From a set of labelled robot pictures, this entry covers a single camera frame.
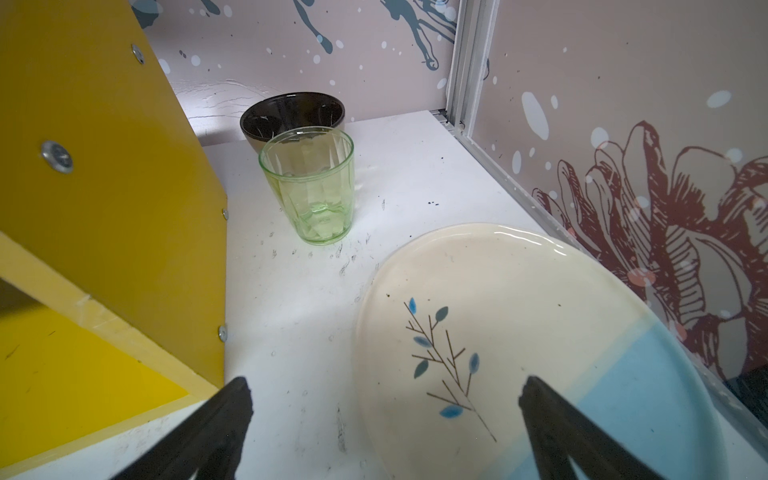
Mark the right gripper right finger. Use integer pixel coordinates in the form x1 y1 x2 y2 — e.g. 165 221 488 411
518 376 660 479

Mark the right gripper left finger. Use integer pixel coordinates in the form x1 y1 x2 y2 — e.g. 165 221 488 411
115 376 253 479

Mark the cream and blue plate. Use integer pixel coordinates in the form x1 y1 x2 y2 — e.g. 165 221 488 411
354 223 728 479

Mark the yellow shelf unit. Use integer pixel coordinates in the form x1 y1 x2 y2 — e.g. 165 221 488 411
1 1 227 478

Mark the green drinking glass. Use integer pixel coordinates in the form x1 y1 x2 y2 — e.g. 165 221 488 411
258 126 355 245

